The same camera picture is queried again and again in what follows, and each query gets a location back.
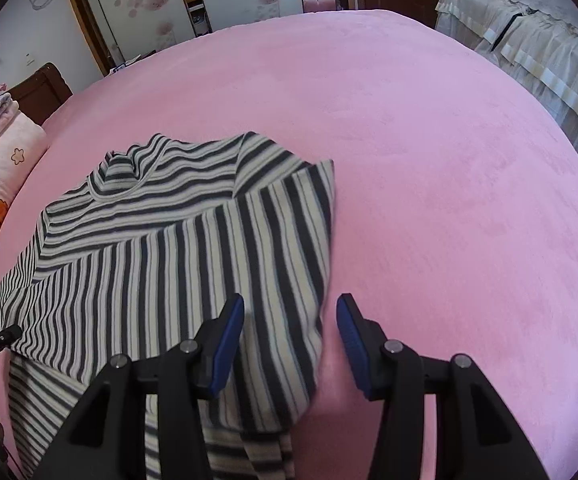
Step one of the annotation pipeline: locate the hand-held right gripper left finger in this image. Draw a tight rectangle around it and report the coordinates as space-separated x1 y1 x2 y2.
34 294 246 480

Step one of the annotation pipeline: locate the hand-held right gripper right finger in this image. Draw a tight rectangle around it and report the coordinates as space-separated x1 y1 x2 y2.
335 294 552 480

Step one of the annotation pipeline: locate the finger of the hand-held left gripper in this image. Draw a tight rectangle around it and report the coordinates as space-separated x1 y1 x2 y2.
0 324 23 356

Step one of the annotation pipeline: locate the grey white striped shirt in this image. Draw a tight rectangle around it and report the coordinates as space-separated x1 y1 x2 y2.
0 131 337 480

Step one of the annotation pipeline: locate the pink pillow with orange flower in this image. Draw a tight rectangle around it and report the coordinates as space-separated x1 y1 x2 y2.
0 110 50 281

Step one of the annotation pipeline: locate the pink bed blanket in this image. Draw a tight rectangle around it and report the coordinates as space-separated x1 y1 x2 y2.
0 8 578 480

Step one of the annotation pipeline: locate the dark wooden headboard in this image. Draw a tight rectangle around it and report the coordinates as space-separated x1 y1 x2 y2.
8 62 73 126

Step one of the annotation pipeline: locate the floral sliding door wardrobe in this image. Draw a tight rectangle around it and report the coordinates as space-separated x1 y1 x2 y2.
59 0 305 77

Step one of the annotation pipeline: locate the sofa with white lace cover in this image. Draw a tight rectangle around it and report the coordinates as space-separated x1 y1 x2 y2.
435 0 578 156

